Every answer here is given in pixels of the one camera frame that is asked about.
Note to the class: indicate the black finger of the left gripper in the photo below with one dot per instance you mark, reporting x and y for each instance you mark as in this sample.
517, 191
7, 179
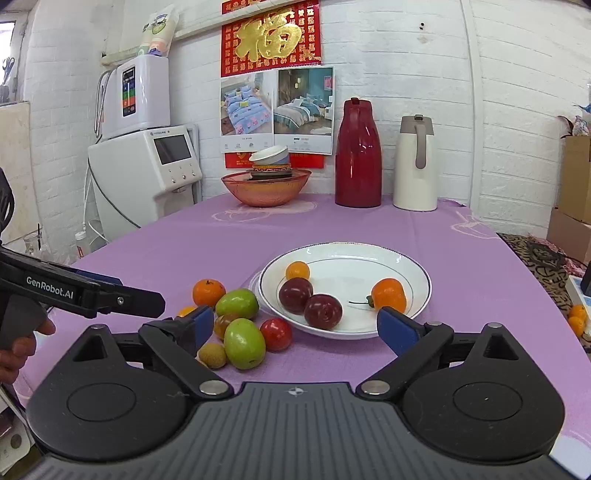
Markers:
99, 277
59, 286

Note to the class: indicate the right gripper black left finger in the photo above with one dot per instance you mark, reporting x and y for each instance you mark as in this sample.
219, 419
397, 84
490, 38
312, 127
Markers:
115, 396

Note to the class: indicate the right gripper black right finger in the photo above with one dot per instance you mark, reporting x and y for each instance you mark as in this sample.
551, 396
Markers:
476, 397

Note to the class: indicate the orange tangerine with leaf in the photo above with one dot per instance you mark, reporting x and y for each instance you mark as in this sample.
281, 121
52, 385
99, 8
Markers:
388, 292

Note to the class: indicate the green apple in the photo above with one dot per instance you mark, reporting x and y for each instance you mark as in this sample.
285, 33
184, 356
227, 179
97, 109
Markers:
244, 344
239, 302

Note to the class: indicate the dark red plum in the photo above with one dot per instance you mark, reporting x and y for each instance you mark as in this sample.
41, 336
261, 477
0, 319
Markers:
323, 311
294, 295

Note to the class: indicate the small orange kumquat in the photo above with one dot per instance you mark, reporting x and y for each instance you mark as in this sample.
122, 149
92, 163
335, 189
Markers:
298, 269

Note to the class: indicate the large orange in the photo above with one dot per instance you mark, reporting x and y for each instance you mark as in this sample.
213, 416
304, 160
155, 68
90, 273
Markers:
186, 311

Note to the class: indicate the person's left hand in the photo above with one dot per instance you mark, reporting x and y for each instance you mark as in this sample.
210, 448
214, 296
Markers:
14, 359

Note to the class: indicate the purple tablecloth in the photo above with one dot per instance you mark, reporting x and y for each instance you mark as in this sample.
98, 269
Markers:
476, 278

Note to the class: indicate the orange mandarin on cloth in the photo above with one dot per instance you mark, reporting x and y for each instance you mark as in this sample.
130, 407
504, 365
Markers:
207, 292

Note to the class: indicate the brown kiwi fruit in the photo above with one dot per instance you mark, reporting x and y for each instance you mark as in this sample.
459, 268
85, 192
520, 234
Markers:
212, 355

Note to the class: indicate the white water dispenser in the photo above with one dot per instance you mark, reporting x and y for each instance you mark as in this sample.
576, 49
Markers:
141, 177

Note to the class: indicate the green apple on cloth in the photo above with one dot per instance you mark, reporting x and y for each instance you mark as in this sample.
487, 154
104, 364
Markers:
239, 302

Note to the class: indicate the red apple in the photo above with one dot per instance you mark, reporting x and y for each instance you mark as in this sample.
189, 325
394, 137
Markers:
277, 334

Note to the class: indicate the white plate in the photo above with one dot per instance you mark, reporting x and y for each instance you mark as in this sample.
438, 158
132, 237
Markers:
347, 271

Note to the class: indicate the orange glass bowl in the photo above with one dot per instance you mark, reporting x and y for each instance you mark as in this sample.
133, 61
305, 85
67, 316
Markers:
269, 192

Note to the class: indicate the lower cardboard box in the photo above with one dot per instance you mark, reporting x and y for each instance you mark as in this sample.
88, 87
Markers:
570, 235

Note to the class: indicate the cardboard box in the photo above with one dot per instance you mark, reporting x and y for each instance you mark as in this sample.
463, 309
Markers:
575, 185
570, 235

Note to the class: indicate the white water purifier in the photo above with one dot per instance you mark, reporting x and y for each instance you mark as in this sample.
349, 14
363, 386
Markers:
137, 97

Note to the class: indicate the white thermos jug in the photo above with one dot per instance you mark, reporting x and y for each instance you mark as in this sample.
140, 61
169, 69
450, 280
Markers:
415, 166

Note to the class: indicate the upper cardboard box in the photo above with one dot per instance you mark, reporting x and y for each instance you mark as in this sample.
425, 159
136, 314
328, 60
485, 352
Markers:
575, 185

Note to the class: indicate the bedding calendar poster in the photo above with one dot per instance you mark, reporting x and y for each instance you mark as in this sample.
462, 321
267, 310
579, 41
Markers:
292, 107

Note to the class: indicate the red thermos jug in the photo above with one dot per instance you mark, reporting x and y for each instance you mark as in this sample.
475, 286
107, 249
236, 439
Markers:
358, 161

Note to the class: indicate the red fu character poster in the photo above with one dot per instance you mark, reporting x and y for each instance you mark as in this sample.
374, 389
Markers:
287, 37

